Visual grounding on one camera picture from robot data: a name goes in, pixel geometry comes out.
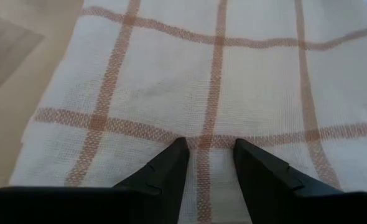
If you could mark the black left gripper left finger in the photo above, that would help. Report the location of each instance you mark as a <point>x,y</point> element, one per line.
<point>158,186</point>

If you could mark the white towel red checks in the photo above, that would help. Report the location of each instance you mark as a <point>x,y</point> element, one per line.
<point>171,77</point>

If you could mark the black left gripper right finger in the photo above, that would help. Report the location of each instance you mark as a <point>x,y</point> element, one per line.
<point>264,186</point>

